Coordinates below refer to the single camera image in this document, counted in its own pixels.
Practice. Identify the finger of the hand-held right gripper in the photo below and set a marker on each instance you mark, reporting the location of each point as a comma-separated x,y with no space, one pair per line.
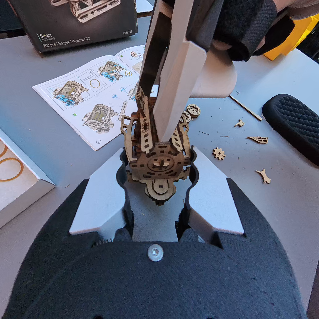
179,74
152,32

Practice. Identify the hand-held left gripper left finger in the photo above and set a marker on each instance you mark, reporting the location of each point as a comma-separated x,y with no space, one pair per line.
99,199

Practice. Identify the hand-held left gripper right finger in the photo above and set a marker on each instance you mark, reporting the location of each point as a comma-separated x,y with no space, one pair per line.
214,199

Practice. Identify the wooden gear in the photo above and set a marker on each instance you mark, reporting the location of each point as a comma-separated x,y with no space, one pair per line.
218,153

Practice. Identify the wooden submarine model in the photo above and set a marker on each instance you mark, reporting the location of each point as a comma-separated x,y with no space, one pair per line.
159,159

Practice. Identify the black model kit box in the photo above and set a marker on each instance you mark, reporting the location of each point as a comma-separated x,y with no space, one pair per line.
74,30

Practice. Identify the person's right hand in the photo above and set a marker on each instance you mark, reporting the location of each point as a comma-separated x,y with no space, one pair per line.
304,8

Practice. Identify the round wooden wheel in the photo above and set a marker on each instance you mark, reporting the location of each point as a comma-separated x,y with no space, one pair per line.
186,117
194,111

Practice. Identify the four-legged wooden piece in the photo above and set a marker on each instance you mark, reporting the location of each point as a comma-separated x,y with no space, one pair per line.
263,175

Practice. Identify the light wooden strip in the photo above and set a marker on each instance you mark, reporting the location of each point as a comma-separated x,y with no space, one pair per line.
245,108

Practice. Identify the pointed windowed wooden piece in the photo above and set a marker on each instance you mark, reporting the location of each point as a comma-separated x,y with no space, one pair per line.
260,140

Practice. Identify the white cardboard tray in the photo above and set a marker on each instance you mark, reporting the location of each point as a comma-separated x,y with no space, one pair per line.
25,189

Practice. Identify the small notched wooden piece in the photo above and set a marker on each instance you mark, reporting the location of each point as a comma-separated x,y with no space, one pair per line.
239,123

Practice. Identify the yellow rubber band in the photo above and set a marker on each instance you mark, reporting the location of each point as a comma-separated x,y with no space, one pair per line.
23,169
6,149

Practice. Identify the yellow plastic bin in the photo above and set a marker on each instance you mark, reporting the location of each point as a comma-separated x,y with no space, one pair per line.
291,39

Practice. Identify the open instruction booklet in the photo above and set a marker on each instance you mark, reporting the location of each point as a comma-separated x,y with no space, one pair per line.
74,104

